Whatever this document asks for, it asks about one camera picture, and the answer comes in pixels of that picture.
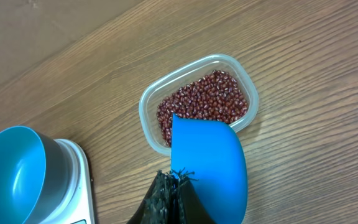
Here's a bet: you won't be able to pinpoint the teal blue bowl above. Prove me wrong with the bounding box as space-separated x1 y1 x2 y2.
0 126 70 223

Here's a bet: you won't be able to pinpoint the blue plastic measuring scoop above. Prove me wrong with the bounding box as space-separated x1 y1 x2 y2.
171 115 248 223

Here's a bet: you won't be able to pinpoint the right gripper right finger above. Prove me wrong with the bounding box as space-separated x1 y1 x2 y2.
174 169 216 224

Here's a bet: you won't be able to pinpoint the clear plastic food container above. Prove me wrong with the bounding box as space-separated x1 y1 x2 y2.
139 54 259 156

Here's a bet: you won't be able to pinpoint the red adzuki beans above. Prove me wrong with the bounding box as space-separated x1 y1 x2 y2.
156 70 249 147

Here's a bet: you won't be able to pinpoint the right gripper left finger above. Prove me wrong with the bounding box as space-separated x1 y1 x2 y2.
127 170 174 224

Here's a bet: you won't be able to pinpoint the white digital kitchen scale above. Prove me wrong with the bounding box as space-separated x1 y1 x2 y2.
40 139 96 224

